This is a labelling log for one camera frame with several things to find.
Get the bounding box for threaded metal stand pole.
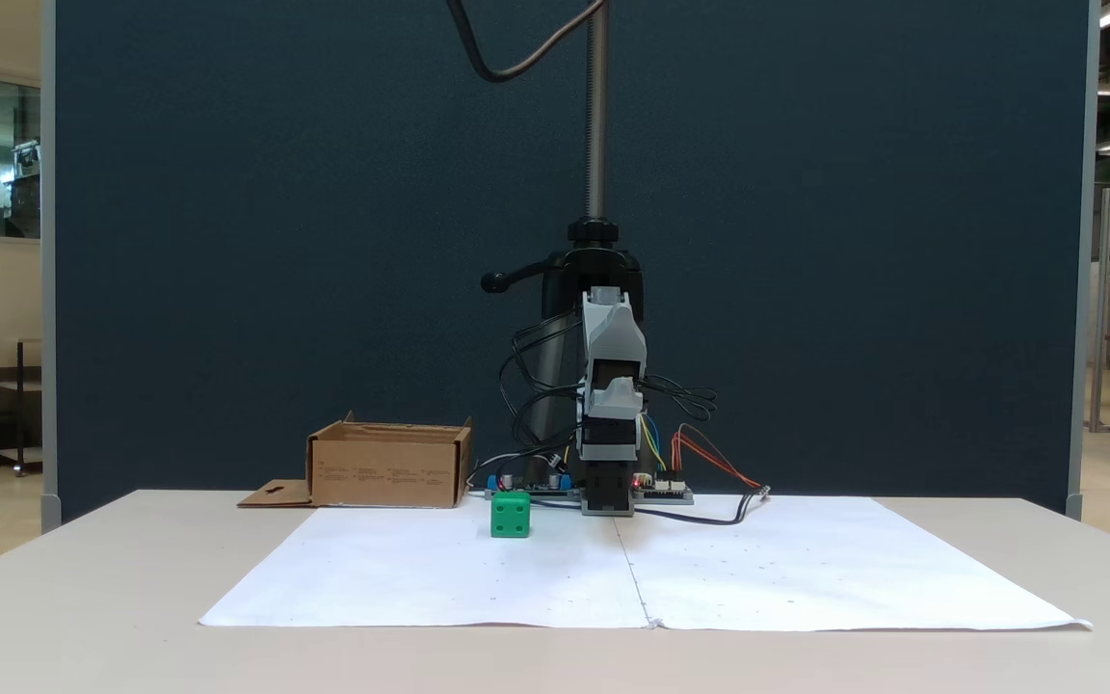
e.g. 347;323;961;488
585;0;610;223

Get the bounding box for blue circuit board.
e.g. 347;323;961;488
485;469;577;499

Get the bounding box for framed wall window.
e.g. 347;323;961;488
0;65;42;251

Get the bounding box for dark hanging camera cable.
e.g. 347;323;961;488
446;0;608;85

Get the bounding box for black shelf rack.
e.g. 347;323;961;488
0;337;43;478

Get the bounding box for orange red wires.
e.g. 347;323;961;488
671;424;766;493

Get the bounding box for green die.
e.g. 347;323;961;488
490;492;532;539

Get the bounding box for dark blue partition panel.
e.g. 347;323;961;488
41;0;1099;533

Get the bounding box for grey tapered fixed gripper finger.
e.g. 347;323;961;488
597;377;639;419

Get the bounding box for black cable with white connector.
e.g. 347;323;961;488
632;486;772;527

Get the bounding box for black servo cable loop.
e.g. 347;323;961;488
640;374;719;423
500;316;587;475

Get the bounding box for large white paper sheet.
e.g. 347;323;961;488
198;496;1093;633

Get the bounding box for brown cardboard box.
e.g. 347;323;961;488
237;412;474;510

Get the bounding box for circuit board in grey frame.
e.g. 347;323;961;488
632;470;695;506

